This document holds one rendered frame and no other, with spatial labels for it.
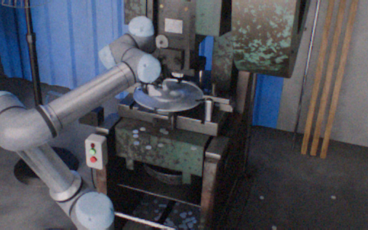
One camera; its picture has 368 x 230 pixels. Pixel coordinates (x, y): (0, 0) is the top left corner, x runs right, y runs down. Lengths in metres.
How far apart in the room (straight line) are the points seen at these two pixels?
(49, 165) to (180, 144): 0.61
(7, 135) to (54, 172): 0.29
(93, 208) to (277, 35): 0.76
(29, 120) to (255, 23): 0.70
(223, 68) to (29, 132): 1.12
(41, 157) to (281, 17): 0.81
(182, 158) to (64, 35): 1.97
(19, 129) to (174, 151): 0.82
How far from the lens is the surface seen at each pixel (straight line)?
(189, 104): 1.76
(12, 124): 1.16
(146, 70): 1.23
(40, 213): 2.47
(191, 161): 1.81
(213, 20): 1.65
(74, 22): 3.45
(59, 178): 1.43
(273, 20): 1.33
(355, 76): 3.04
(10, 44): 3.91
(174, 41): 1.78
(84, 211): 1.41
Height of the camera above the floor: 1.60
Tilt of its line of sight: 27 degrees down
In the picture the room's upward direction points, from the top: straight up
